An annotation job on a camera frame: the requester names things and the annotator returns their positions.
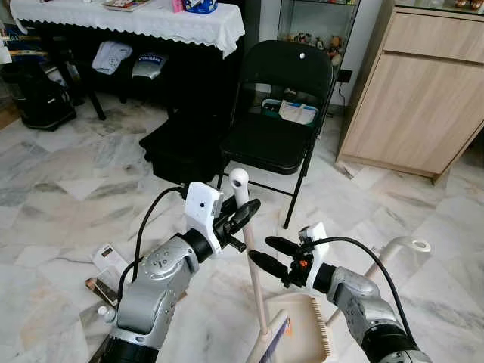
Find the light wooden cabinet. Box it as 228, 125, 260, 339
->
337, 0, 484, 183

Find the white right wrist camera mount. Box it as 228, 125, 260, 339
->
299, 222, 330, 265

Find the beige broom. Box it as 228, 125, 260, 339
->
229, 168, 293, 363

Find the glass display cabinet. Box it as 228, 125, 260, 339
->
276, 0, 362, 114

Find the large black bag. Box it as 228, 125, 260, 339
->
0, 60, 77, 131

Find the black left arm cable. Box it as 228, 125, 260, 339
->
117, 185, 190, 303

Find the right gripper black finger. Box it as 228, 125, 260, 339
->
265, 236, 303, 258
248, 251, 293, 285

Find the black backpack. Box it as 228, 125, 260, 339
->
140, 110, 231, 185

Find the blue tissue box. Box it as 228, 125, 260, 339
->
181, 0, 220, 14

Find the beige long-handled dustpan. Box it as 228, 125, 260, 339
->
261, 237, 432, 363

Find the white and teal bag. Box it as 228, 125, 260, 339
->
261, 98, 319, 126

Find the white lace tablecloth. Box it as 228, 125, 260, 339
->
9, 0, 247, 58

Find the long white box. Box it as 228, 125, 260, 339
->
91, 244, 130, 285

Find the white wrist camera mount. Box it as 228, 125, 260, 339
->
299, 222, 330, 265
185, 181, 225, 252

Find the clear plastic bottle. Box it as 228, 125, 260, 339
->
97, 305, 118, 323

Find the black folding chair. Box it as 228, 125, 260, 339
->
219, 39, 336, 229

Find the grey folded cloth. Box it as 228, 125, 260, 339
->
92, 40, 135, 75

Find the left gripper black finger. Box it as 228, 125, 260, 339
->
231, 199, 262, 231

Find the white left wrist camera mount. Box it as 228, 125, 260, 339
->
185, 181, 225, 252

